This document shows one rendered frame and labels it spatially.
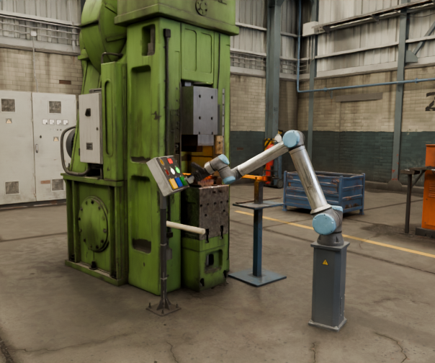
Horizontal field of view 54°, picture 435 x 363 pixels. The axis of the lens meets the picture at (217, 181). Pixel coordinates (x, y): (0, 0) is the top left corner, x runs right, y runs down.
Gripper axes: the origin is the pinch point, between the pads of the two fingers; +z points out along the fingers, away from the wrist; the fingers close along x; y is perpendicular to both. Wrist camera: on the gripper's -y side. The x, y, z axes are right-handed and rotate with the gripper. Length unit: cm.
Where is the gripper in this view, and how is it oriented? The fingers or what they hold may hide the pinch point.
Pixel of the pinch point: (184, 178)
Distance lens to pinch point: 331.9
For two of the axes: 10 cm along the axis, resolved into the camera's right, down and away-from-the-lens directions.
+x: 2.9, -1.0, 9.5
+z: -8.3, 4.6, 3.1
